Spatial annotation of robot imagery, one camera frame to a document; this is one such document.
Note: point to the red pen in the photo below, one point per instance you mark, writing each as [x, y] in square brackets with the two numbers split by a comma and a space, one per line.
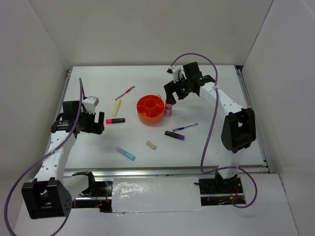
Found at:
[127, 91]

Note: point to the orange round organizer container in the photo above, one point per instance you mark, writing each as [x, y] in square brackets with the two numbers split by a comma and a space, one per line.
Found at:
[150, 109]

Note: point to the blue pen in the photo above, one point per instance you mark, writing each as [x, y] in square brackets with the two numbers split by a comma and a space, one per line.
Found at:
[182, 128]

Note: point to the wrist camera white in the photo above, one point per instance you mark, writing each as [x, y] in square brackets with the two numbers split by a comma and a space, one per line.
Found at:
[90, 103]
[176, 72]

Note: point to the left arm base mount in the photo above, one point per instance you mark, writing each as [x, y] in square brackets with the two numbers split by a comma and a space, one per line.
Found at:
[94, 194]

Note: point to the aluminium right rail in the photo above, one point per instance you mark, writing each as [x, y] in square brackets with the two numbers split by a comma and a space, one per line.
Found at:
[261, 143]

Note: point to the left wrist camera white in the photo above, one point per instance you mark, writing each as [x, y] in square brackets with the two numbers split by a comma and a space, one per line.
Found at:
[90, 103]

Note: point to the aluminium front rail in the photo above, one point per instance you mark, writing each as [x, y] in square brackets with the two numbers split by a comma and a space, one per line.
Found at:
[155, 172]

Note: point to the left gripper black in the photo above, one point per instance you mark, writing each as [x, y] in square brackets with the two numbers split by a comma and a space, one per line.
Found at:
[94, 128]

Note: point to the purple black highlighter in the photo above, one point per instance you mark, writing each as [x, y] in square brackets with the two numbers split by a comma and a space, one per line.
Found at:
[174, 135]

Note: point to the white cover panel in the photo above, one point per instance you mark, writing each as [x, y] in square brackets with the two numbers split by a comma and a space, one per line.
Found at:
[155, 194]

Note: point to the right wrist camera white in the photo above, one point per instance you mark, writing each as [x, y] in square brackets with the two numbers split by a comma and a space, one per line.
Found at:
[176, 72]

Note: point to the yellow highlighter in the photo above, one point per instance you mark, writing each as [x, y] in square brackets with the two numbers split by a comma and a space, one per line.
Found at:
[116, 107]

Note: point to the beige eraser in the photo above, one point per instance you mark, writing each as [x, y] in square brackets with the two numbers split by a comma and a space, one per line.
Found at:
[151, 145]

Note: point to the aluminium rail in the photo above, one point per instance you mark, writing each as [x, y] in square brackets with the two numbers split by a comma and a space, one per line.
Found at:
[155, 172]
[261, 143]

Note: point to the pink black highlighter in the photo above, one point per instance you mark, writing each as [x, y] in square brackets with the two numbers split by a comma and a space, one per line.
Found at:
[115, 120]

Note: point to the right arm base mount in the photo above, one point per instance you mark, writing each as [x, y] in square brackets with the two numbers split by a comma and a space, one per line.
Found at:
[213, 194]

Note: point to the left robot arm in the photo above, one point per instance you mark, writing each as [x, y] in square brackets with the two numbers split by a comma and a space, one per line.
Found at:
[48, 195]

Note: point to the blue clear highlighter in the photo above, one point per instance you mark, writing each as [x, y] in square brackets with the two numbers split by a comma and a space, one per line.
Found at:
[125, 153]

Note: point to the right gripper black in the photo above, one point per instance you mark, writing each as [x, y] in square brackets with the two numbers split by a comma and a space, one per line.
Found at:
[170, 88]

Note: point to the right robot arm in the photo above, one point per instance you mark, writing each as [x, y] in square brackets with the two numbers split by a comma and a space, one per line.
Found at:
[238, 130]

